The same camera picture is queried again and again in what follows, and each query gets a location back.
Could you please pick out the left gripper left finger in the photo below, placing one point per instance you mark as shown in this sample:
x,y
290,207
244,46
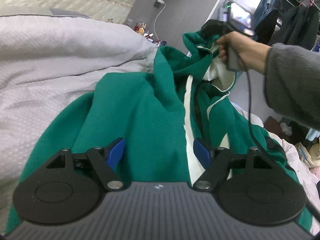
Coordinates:
x,y
104,161

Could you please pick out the pile of items on floor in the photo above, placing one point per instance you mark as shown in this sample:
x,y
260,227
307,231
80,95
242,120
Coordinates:
x,y
306,140

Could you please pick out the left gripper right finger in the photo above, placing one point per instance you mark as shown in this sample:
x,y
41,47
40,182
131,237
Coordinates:
x,y
215,162

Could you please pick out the black hanging coat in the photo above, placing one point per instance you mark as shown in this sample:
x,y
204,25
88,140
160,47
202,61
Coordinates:
x,y
298,27

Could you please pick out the person right hand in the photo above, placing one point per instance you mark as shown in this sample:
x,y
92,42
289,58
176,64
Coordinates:
x,y
253,55

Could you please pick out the grey wall socket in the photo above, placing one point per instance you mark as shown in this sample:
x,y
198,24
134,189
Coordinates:
x,y
158,3

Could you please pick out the green hooded sweatshirt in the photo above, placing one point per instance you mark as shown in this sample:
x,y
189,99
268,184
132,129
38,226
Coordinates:
x,y
159,114

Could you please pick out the grey white bed duvet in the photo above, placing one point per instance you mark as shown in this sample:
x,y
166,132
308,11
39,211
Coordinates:
x,y
46,63

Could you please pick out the grey sleeved right forearm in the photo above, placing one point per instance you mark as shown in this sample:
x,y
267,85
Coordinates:
x,y
292,83

